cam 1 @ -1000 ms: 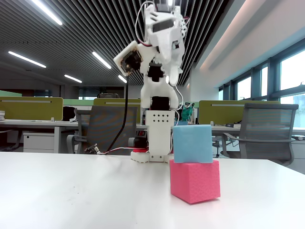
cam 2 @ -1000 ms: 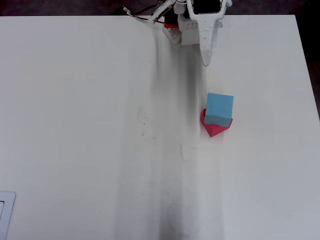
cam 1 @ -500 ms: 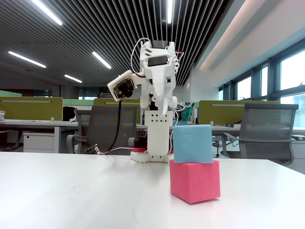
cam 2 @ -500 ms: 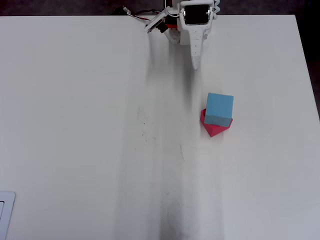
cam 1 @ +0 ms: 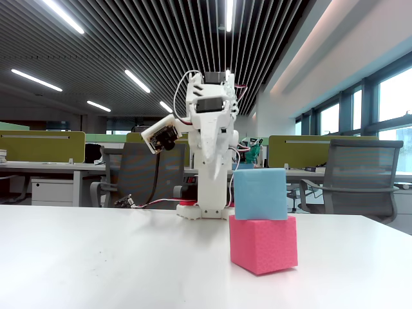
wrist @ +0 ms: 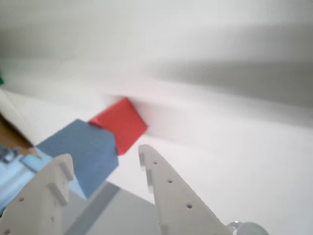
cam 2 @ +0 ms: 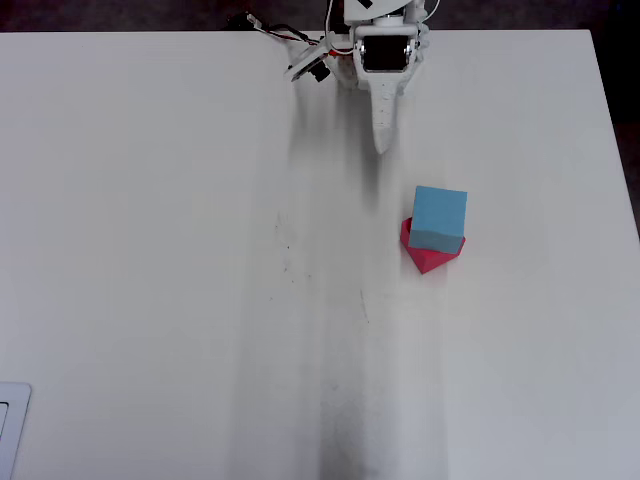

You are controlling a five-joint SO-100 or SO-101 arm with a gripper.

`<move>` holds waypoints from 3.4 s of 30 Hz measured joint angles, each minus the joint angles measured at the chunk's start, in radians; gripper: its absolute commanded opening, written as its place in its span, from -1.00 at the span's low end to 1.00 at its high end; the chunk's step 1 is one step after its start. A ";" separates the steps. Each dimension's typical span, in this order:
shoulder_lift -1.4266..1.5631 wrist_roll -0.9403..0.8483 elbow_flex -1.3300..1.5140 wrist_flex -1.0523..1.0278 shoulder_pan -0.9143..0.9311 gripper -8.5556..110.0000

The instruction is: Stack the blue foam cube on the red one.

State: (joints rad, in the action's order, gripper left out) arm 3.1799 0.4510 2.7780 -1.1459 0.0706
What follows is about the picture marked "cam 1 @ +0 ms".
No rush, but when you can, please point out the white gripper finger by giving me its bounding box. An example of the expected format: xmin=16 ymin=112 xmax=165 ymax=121
xmin=211 ymin=128 xmax=233 ymax=180
xmin=199 ymin=120 xmax=227 ymax=167

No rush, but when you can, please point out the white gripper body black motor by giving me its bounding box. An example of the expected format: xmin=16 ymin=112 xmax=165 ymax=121
xmin=187 ymin=94 xmax=238 ymax=131

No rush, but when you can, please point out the blue foam cube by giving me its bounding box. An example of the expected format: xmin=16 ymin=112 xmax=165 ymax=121
xmin=232 ymin=167 xmax=288 ymax=221

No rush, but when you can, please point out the red foam cube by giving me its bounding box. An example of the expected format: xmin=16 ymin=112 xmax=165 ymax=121
xmin=229 ymin=214 xmax=299 ymax=276

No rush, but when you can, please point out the green white desk gadget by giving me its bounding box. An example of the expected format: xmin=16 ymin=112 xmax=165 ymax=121
xmin=238 ymin=136 xmax=264 ymax=169

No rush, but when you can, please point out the black red table clamp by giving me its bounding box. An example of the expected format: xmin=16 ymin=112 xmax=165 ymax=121
xmin=173 ymin=184 xmax=198 ymax=207

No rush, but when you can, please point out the grey office chair base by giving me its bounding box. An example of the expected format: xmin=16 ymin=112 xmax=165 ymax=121
xmin=286 ymin=182 xmax=303 ymax=213

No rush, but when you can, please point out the grey mesh office chair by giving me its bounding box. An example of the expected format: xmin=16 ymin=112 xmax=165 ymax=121
xmin=299 ymin=138 xmax=404 ymax=225
xmin=89 ymin=141 xmax=191 ymax=209

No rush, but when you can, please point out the white office desk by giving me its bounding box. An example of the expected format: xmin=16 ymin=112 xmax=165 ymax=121
xmin=0 ymin=160 xmax=109 ymax=207
xmin=183 ymin=167 xmax=412 ymax=214

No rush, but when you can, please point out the small black circuit board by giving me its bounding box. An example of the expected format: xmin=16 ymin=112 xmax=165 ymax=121
xmin=113 ymin=192 xmax=135 ymax=209

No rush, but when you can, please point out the black backpack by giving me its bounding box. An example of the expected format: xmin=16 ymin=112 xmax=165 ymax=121
xmin=84 ymin=143 xmax=104 ymax=165

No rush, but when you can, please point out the white drawer cabinet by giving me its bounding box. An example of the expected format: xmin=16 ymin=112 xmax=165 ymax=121
xmin=30 ymin=178 xmax=75 ymax=207

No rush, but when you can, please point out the red white servo cable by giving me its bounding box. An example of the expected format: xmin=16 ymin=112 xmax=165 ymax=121
xmin=229 ymin=82 xmax=249 ymax=207

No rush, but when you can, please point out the clear spiral cable wrap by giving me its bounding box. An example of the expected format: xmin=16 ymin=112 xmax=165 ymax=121
xmin=223 ymin=80 xmax=240 ymax=120

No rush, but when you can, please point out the white camera cable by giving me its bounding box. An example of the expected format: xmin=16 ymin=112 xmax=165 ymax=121
xmin=173 ymin=70 xmax=202 ymax=126

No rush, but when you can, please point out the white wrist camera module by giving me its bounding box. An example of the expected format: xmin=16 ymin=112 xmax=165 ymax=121
xmin=140 ymin=115 xmax=183 ymax=155

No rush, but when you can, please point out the black hanging cable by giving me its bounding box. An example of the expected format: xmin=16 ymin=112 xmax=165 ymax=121
xmin=142 ymin=151 xmax=161 ymax=207

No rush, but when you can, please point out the red black white cable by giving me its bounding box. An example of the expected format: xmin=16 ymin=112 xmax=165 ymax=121
xmin=130 ymin=197 xmax=198 ymax=211

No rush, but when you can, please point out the dark window frame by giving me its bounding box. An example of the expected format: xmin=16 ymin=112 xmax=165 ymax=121
xmin=294 ymin=64 xmax=412 ymax=138

